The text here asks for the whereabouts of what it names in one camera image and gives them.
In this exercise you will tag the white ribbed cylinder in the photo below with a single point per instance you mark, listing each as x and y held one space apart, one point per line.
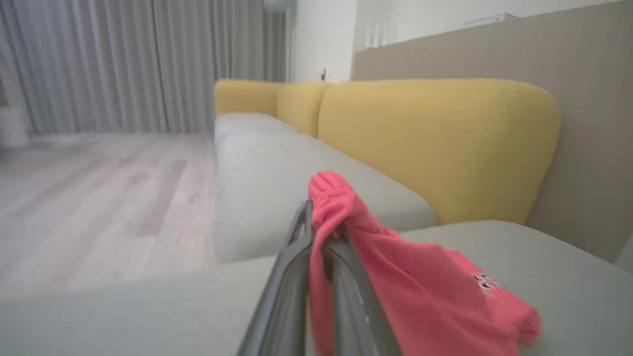
12 128

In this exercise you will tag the red and white sports jersey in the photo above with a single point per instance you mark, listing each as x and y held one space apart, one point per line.
425 296

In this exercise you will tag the white sheer curtain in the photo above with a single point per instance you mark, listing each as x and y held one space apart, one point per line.
376 22

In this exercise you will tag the large grey sofa seat cushion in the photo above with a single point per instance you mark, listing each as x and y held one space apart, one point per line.
123 316

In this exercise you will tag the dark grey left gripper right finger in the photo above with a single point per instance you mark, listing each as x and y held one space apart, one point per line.
353 316

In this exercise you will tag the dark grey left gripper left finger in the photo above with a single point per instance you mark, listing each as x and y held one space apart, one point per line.
287 296

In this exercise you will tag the large yellow sofa back cushion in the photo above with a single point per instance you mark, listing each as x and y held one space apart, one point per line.
435 148

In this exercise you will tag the grey pleated curtain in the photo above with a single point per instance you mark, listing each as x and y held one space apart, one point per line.
123 64

